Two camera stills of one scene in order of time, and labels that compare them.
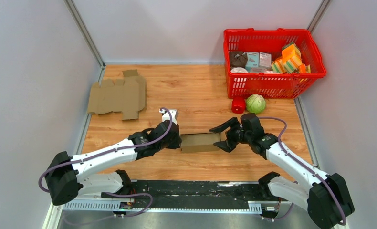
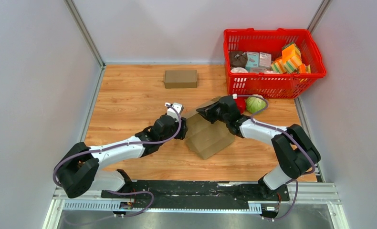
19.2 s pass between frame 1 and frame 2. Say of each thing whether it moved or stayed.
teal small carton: stayed
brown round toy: stayed
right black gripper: moved
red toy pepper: stayed
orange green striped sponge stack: stayed
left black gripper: moved
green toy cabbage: stayed
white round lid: stayed
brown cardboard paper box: moved
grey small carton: stayed
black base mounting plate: stayed
